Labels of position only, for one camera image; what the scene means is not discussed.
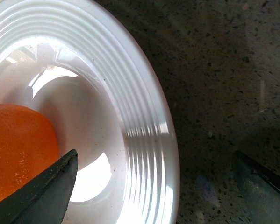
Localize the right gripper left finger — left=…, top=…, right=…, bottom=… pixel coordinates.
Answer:
left=0, top=149, right=79, bottom=224

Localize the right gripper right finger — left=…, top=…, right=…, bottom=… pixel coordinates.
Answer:
left=233, top=151, right=280, bottom=224

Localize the white ridged plate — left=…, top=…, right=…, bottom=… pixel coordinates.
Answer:
left=0, top=0, right=179, bottom=224

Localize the orange fruit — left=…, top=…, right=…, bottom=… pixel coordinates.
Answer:
left=0, top=104, right=58, bottom=201

